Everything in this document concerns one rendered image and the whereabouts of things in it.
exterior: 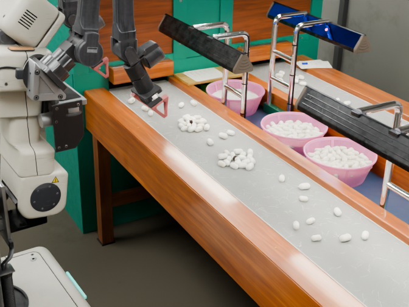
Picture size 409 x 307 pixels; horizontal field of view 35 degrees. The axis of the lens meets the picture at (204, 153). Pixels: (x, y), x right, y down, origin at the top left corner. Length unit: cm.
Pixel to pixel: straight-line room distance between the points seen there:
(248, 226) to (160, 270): 116
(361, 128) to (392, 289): 44
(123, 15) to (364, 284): 101
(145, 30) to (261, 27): 64
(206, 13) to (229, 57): 80
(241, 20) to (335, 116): 142
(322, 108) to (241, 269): 53
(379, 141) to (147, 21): 150
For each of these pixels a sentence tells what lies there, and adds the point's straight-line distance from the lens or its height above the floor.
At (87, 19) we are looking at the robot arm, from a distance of 189.
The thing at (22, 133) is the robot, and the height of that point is 95.
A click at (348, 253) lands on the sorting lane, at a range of 193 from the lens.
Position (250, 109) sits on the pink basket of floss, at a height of 71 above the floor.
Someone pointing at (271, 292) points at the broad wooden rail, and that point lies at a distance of 186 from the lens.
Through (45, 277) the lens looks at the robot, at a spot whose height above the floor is 28.
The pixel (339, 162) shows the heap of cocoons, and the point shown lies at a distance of 246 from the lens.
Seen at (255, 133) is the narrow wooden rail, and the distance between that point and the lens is 254.
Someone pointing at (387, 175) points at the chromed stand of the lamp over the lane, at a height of 87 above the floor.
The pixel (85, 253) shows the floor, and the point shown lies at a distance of 319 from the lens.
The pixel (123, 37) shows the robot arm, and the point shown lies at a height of 126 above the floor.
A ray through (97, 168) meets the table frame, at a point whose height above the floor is 41.
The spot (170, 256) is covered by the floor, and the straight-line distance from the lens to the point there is 313.
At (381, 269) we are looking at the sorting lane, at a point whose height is 74.
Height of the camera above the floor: 181
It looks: 26 degrees down
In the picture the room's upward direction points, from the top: 2 degrees clockwise
